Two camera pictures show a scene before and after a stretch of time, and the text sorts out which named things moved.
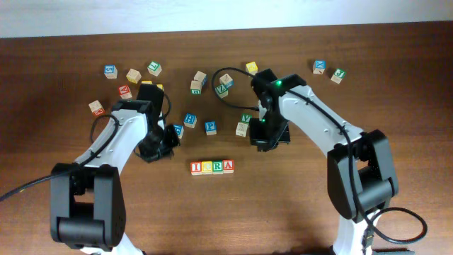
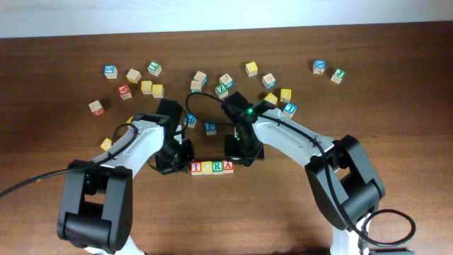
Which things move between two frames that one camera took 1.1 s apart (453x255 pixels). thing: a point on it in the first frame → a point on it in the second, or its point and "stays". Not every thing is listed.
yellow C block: (207, 168) stays
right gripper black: (262, 142) → (232, 155)
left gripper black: (151, 154) → (165, 168)
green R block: (217, 167) stays
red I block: (195, 168) stays
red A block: (228, 166) stays
